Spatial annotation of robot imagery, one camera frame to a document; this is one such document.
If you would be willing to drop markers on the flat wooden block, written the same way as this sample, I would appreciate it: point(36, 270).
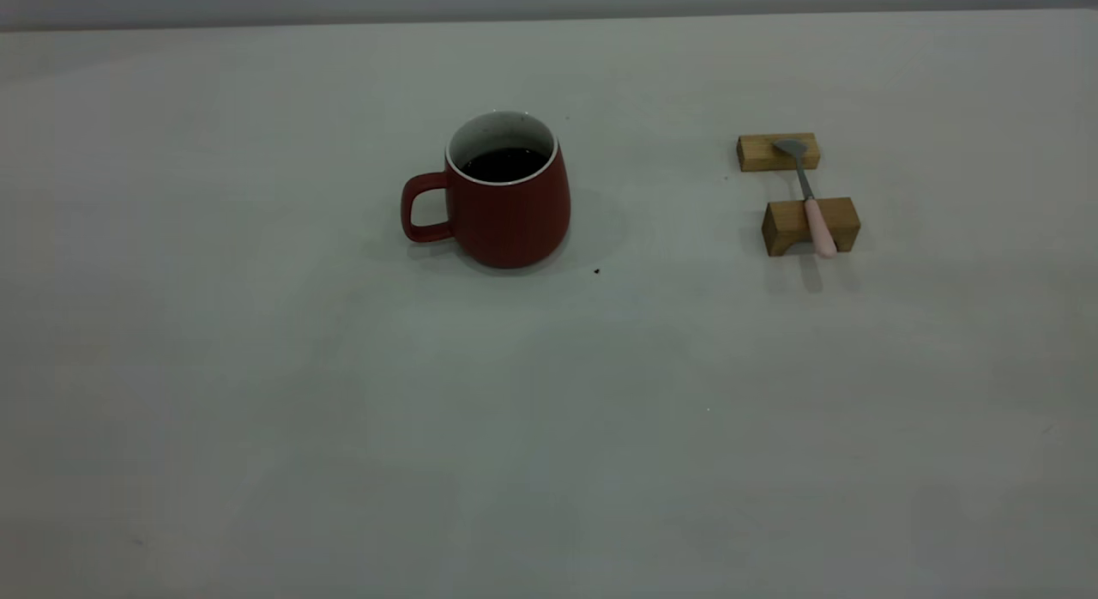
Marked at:
point(759, 153)

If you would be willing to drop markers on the red ceramic mug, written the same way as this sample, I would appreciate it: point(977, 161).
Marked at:
point(510, 217)

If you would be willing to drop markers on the arched wooden block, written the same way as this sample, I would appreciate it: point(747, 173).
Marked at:
point(787, 224)

